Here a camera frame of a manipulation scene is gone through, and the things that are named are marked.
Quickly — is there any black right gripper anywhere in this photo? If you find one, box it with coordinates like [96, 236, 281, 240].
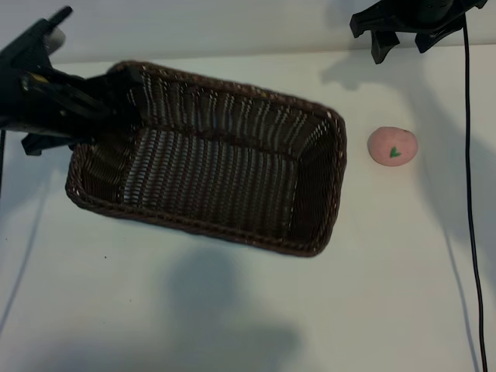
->
[349, 0, 490, 65]

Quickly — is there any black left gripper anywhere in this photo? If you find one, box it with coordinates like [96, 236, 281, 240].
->
[0, 20, 148, 157]

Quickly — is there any pink peach with green leaf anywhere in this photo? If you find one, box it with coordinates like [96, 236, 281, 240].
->
[367, 126, 419, 168]

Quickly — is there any dark brown wicker basket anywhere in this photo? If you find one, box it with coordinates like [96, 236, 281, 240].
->
[64, 59, 347, 260]

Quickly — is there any black ribbon cable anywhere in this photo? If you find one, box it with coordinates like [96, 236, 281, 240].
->
[21, 74, 119, 119]

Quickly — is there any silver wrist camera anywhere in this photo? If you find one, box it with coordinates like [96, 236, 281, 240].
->
[45, 26, 67, 52]

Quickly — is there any long black cable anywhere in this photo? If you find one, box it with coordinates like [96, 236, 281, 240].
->
[463, 12, 489, 372]

